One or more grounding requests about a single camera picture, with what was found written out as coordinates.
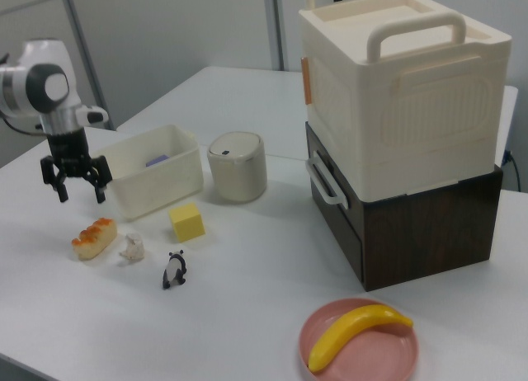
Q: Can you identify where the crumpled white paper piece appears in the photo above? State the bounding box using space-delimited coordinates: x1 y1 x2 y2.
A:
118 232 146 267

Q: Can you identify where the small beige trash can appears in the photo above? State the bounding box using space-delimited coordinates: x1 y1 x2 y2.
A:
206 130 269 203

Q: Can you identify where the yellow foam cube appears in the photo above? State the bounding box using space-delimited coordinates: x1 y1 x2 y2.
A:
167 202 207 244

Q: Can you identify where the grey partition frame post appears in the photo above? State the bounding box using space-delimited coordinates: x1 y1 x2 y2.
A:
63 0 116 131
271 0 286 72

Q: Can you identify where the purple block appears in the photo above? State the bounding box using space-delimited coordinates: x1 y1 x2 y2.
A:
144 153 172 169

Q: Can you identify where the yellow toy banana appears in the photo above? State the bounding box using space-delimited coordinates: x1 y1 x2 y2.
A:
308 303 415 374

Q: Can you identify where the pink plate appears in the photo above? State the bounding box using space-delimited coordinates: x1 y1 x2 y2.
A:
298 297 420 381

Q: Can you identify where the white plastic basket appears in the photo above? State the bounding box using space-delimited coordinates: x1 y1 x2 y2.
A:
93 124 204 223

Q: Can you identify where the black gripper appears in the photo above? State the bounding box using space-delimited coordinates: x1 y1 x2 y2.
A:
40 126 114 205

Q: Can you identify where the dark wood drawer cabinet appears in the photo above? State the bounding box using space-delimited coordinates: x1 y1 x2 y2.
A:
304 120 505 294

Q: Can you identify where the cream plastic storage box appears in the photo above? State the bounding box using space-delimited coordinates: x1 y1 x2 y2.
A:
297 0 513 203

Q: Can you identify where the black white panda figurine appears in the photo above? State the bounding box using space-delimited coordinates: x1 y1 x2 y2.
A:
161 250 189 291

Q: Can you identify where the black power cable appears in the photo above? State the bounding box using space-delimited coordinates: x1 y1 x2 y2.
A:
500 148 521 192

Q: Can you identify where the toy bread with orange topping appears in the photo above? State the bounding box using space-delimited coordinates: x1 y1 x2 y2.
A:
70 217 119 261

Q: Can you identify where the white drawer handle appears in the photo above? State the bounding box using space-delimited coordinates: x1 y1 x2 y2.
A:
305 154 350 207

